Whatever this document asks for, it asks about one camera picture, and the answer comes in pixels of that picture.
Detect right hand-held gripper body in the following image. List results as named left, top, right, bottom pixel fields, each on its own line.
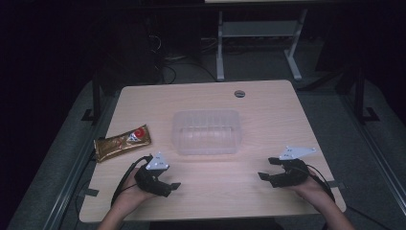
left=269, top=146, right=317, bottom=189

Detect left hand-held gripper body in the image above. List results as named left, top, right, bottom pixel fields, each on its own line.
left=134, top=151, right=173, bottom=198

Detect person's left hand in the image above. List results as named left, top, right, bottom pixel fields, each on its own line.
left=115, top=167, right=158, bottom=209

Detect person's right hand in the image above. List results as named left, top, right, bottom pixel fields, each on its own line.
left=286, top=168, right=333, bottom=210

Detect gold snack packet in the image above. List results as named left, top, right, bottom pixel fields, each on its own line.
left=93, top=124, right=152, bottom=164

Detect clear plastic container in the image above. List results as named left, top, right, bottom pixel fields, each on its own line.
left=171, top=109, right=242, bottom=156

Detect black metal stand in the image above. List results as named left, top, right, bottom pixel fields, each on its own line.
left=80, top=71, right=103, bottom=125
left=352, top=61, right=381, bottom=125

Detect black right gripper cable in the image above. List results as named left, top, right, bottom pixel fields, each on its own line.
left=300, top=163, right=336, bottom=203

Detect black floor cables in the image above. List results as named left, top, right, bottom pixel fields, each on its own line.
left=161, top=56, right=218, bottom=84

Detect white metal desk frame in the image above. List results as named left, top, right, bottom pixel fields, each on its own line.
left=215, top=9, right=308, bottom=82

